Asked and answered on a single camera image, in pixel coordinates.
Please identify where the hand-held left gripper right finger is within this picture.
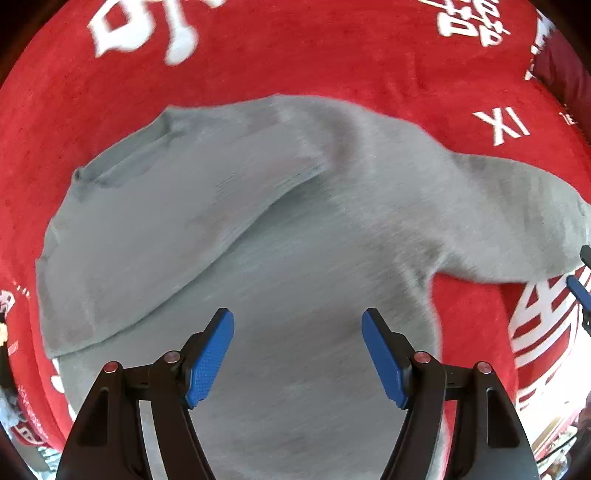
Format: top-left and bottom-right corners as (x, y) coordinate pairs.
(361, 308), (540, 480)

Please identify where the red blanket with white print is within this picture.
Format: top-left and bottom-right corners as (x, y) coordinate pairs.
(0, 0), (591, 467)

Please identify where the dark red pillow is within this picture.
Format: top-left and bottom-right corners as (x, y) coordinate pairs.
(531, 28), (591, 121)

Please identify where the grey sweater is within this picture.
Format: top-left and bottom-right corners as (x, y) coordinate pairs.
(34, 93), (591, 480)

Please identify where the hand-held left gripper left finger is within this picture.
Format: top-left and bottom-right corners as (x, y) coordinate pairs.
(55, 308), (235, 480)

